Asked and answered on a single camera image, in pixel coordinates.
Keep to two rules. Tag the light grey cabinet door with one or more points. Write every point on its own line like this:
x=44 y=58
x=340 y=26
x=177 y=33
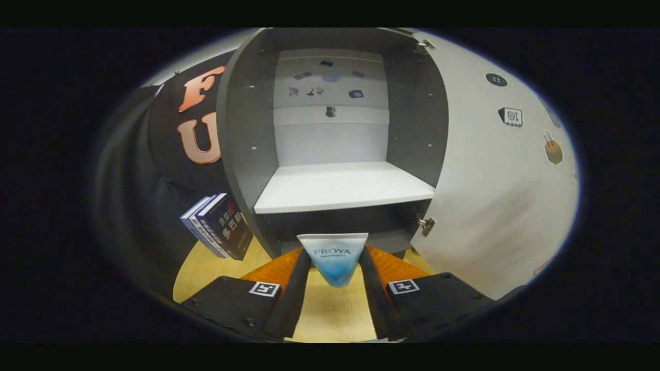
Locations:
x=490 y=206

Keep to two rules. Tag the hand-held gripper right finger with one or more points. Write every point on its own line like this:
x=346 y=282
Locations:
x=376 y=304

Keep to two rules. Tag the white blue cosmetic tube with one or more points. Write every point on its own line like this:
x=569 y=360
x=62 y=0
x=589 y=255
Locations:
x=335 y=257

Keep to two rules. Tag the dark grey cabinet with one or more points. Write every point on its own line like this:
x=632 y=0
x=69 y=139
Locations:
x=242 y=129

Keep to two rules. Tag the dark navy book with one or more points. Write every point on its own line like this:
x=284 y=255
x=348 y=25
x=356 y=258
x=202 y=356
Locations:
x=229 y=232

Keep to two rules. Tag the blue white book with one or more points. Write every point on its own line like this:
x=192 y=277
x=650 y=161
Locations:
x=193 y=221

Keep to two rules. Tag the white cabinet shelf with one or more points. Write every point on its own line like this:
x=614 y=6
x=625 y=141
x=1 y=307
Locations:
x=340 y=185

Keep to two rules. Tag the black backdrop cloth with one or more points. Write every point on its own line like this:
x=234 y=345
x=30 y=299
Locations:
x=134 y=180

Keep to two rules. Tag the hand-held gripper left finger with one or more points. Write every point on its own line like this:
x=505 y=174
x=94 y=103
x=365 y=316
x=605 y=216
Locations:
x=296 y=299

